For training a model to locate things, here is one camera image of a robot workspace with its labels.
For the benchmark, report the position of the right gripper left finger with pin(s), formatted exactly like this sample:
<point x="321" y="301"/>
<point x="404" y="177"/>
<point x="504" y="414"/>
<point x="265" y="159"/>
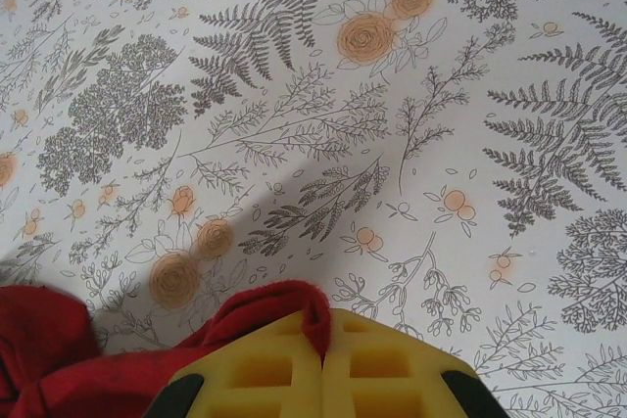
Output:
<point x="264" y="369"/>

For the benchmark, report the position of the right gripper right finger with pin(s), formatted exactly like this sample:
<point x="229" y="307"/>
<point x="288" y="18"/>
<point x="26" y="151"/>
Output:
<point x="392" y="369"/>

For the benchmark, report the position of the red t-shirt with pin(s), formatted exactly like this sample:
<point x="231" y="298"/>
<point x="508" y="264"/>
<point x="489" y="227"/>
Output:
<point x="73" y="379"/>

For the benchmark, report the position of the floral tablecloth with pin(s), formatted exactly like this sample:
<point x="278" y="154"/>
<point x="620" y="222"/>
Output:
<point x="343" y="144"/>

